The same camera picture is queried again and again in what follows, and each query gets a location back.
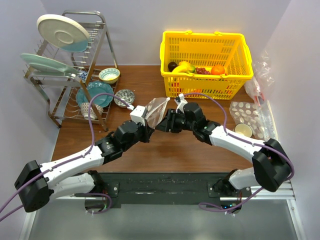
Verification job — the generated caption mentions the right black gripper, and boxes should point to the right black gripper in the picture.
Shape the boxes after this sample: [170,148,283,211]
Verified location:
[155,108,196,134]

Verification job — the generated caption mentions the clear zip top bag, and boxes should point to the clear zip top bag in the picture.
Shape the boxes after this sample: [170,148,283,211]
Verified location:
[144,97,170,129]

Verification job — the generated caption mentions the yellow banana bunch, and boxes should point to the yellow banana bunch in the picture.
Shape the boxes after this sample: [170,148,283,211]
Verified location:
[172,61,196,74]

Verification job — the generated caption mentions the yellow plastic shopping basket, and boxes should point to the yellow plastic shopping basket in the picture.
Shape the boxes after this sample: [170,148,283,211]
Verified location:
[159,30,254,100]

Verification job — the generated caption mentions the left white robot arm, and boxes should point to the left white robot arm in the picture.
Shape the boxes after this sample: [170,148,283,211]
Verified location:
[14,120,155,213]

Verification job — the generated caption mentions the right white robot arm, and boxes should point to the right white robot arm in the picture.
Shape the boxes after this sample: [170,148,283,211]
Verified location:
[156,102,293,197]

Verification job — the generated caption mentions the polka dot plastic bag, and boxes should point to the polka dot plastic bag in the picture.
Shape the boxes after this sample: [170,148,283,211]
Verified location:
[229,101,278,141]

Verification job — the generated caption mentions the crumpled clear plastic bag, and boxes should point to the crumpled clear plastic bag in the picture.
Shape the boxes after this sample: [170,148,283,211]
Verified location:
[244,50,275,107]

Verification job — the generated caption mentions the black floral patterned bowl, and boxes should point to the black floral patterned bowl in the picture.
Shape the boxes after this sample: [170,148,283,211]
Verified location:
[114,89,135,108]

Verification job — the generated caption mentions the dark avocado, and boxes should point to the dark avocado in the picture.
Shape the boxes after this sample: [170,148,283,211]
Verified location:
[167,61,178,72]

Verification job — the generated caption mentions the red grape bunch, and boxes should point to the red grape bunch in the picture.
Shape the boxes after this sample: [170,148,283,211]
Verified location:
[195,67,211,75]

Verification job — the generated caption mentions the blue patterned cup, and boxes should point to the blue patterned cup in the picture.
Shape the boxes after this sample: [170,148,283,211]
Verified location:
[80,102,104,121]

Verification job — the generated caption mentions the teal rimmed yellow bowl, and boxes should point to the teal rimmed yellow bowl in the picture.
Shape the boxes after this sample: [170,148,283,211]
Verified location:
[98,67,121,85]

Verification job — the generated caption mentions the teal scalloped plate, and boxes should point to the teal scalloped plate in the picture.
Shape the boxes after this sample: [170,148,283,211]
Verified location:
[75,81,114,108]

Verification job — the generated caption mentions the orange fruit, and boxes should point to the orange fruit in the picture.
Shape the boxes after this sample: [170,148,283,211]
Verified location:
[210,64,226,76]

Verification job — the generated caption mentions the white paper cup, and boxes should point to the white paper cup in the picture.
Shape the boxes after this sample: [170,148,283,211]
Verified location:
[234,123,253,138]

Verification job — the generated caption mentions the small blue white bowl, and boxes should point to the small blue white bowl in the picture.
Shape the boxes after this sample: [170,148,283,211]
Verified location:
[77,70,88,82]

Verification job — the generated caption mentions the steel dish rack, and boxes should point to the steel dish rack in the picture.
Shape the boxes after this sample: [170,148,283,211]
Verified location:
[20,10,116,131]

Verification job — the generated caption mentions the pale green plate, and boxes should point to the pale green plate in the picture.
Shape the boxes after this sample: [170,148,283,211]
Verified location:
[20,53,78,75]

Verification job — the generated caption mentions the white and teal plate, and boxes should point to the white and teal plate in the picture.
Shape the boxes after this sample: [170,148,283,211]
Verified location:
[36,14,91,53]

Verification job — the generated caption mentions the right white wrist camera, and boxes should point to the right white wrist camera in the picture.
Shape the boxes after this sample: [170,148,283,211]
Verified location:
[174,93,188,113]

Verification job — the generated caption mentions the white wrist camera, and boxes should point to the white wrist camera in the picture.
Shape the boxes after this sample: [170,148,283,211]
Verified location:
[174,93,188,113]
[130,105,147,126]

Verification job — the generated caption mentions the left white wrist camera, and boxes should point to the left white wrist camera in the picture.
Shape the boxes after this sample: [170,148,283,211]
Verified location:
[130,105,147,126]

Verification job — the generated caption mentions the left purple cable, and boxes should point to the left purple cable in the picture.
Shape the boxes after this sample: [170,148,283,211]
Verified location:
[0,92,133,222]

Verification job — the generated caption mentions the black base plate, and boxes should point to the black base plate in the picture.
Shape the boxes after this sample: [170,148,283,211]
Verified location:
[73,172,252,210]

